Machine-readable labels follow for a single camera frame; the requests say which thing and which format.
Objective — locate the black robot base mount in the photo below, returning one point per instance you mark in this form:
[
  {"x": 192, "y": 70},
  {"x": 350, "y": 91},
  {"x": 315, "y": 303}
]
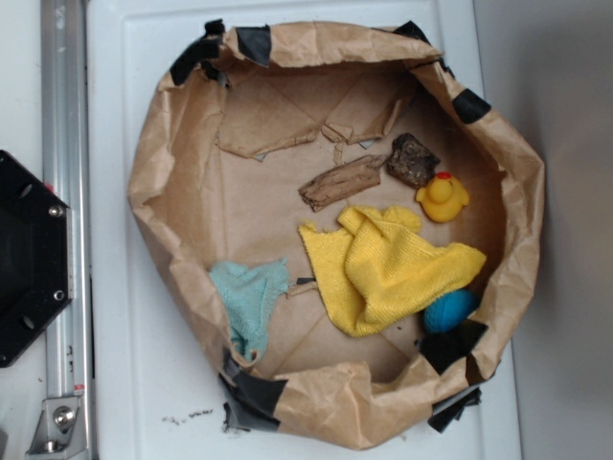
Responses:
[{"x": 34, "y": 258}]

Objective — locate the yellow cloth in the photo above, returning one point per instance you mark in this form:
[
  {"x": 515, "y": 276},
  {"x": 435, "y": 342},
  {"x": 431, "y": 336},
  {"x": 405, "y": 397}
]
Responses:
[{"x": 377, "y": 269}]

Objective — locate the brown wood piece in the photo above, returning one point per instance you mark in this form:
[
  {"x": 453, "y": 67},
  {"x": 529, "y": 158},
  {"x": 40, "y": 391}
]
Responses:
[{"x": 342, "y": 182}]

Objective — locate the metal corner bracket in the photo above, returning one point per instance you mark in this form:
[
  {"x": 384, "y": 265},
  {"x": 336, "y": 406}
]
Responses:
[{"x": 60, "y": 432}]

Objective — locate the aluminium extrusion rail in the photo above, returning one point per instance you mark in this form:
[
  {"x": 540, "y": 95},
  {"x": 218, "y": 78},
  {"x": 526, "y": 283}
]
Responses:
[{"x": 69, "y": 341}]

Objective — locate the brown paper bag bin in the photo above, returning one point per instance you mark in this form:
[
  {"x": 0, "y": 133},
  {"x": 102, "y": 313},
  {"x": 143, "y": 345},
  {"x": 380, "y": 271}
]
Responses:
[{"x": 247, "y": 116}]

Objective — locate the blue ball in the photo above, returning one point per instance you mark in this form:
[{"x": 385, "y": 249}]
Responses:
[{"x": 448, "y": 311}]

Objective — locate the dark bark chunk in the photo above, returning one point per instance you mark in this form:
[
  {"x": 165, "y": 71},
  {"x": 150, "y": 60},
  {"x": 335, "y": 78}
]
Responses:
[{"x": 411, "y": 162}]

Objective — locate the light blue cloth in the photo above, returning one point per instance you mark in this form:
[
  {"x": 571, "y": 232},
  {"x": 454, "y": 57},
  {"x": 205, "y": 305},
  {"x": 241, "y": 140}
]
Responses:
[{"x": 249, "y": 295}]

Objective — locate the yellow rubber duck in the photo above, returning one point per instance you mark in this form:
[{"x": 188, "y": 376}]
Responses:
[{"x": 443, "y": 198}]

